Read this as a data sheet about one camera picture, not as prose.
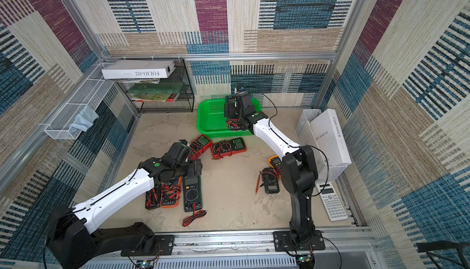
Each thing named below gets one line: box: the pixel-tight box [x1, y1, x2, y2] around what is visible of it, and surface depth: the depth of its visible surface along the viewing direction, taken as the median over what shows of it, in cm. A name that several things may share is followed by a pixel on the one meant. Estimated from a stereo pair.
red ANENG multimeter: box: [210, 136, 248, 159], surface depth 101 cm
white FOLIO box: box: [101, 59, 177, 80], surface depth 81 cm
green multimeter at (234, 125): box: [225, 118, 244, 132], surface depth 89 cm
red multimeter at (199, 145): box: [188, 133, 213, 161], surface depth 101 cm
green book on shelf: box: [127, 81, 184, 103], surface depth 101 cm
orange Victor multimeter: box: [160, 176, 183, 209], surface depth 84 cm
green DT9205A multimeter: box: [182, 174, 203, 213], surface depth 87 cm
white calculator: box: [315, 181, 349, 222], surface depth 83 cm
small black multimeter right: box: [261, 167, 280, 194], surface depth 89 cm
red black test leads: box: [181, 202, 207, 227], surface depth 81 cm
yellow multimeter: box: [268, 154, 283, 171], surface depth 95 cm
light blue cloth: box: [69, 104, 100, 137], surface depth 69 cm
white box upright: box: [309, 108, 352, 167], surface depth 83 cm
